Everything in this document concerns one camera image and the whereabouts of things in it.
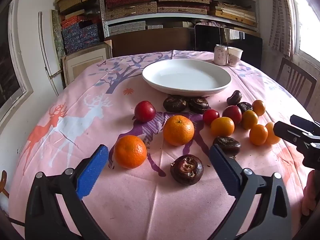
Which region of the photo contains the white leaning board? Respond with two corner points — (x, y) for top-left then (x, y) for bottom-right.
(38, 9), (63, 79)

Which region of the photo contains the brown wooden board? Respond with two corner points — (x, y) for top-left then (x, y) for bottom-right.
(105, 27), (195, 58)

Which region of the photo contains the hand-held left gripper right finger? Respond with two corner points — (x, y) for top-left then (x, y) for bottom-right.
(209, 144), (293, 240)

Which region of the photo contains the white paper cup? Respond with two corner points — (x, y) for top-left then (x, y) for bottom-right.
(227, 47), (243, 67)

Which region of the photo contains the dark red plum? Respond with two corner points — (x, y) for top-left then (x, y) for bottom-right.
(222, 105), (243, 125)
(134, 101), (156, 123)

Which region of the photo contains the large dark brown water chestnut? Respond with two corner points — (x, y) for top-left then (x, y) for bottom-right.
(170, 154), (204, 186)

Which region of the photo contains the pink deer print tablecloth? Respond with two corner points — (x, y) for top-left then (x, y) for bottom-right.
(9, 50), (310, 240)

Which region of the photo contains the pale wooden picture frame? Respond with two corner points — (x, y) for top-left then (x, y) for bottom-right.
(62, 40), (112, 87)

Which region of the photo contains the stack of woven patterned boxes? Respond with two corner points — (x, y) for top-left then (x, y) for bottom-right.
(103, 0), (258, 35)

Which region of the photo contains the pale pink drink can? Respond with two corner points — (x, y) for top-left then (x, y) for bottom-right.
(213, 44), (228, 66)

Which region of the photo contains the checked curtain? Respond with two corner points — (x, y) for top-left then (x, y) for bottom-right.
(269, 0), (298, 57)

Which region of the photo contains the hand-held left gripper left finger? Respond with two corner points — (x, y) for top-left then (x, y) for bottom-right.
(24, 144), (110, 240)

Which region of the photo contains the white framed dark pane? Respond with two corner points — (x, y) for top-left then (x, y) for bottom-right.
(0, 0), (34, 120)

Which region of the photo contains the white metal shelf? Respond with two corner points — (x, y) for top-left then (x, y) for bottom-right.
(98, 0), (261, 43)

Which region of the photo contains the bright window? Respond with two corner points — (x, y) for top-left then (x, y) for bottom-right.
(291, 0), (320, 63)

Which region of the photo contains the small orange kumquat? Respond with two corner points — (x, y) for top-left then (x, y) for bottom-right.
(252, 100), (266, 117)
(265, 122), (281, 145)
(241, 110), (259, 130)
(210, 117), (235, 137)
(249, 124), (268, 146)

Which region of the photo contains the large mandarin orange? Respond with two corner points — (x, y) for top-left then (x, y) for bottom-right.
(114, 135), (147, 169)
(163, 115), (195, 146)

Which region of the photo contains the small bright red plum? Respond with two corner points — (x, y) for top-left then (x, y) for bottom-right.
(202, 109), (220, 125)

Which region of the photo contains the dark wooden chair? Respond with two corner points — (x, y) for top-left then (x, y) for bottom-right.
(276, 57), (317, 107)

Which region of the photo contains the person's right hand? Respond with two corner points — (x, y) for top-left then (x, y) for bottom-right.
(301, 169), (320, 216)

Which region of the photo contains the stack of blue floral boxes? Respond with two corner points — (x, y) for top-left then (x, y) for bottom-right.
(61, 15), (102, 55)

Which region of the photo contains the black panel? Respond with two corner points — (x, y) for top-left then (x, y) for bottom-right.
(194, 24), (263, 69)

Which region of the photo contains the white oval plate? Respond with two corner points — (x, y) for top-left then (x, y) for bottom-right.
(142, 59), (232, 97)

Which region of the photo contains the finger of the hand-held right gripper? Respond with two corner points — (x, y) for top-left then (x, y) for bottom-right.
(273, 121), (320, 153)
(290, 114), (320, 133)

